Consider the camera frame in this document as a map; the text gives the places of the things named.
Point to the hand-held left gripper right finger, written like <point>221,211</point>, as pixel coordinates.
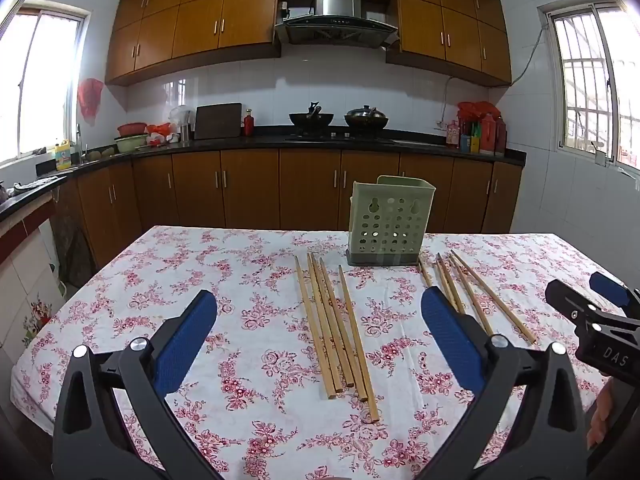
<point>450,335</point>

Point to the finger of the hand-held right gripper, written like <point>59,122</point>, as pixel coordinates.
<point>609,287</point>
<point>567,300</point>

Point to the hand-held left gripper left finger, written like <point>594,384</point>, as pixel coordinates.
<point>187,340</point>

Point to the green perforated chopstick holder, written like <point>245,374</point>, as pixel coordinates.
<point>385,230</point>

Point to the person's right hand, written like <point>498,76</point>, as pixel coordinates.
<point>600,410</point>

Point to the red floral tablecloth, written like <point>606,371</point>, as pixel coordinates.
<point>225,310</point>

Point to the wooden base cabinets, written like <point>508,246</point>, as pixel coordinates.
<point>250,190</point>

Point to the large red bottles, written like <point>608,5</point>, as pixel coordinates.
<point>492,135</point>

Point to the colourful condiment boxes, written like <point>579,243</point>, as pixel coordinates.
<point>470,142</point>

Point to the pink bottle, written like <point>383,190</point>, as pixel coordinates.
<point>452,135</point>

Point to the window with security bars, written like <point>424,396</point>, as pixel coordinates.
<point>595,85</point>

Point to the brown kitchen cabinets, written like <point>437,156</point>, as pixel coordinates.
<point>240,143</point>

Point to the green basin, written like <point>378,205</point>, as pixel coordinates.
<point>130,143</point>

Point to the red bag over condiments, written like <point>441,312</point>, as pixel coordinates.
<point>477,109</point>

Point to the grey dishcloth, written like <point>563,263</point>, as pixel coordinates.
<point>35,184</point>

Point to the red basin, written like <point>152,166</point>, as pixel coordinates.
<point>132,128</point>

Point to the yellow detergent bottle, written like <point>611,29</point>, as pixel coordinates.
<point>63,157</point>

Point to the dark cutting board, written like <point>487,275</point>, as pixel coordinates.
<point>217,121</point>

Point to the small red bottle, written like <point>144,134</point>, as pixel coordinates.
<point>249,124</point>

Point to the white plastic bag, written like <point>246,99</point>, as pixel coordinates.
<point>180,115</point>

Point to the metal faucet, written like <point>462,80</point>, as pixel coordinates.
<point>79,142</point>

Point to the gas stove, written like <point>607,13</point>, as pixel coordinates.
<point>340,136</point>

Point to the black pan with lid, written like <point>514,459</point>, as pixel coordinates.
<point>366,119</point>

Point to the black wok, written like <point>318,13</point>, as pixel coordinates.
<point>311,119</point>

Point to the hanging red plastic bag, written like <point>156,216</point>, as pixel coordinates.
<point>90,97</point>

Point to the steel range hood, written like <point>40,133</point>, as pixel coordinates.
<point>337,0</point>

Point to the window with white frame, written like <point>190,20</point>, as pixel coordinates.
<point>45,85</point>

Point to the wooden wall cabinet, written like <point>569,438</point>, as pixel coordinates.
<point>200,20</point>
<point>450,25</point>

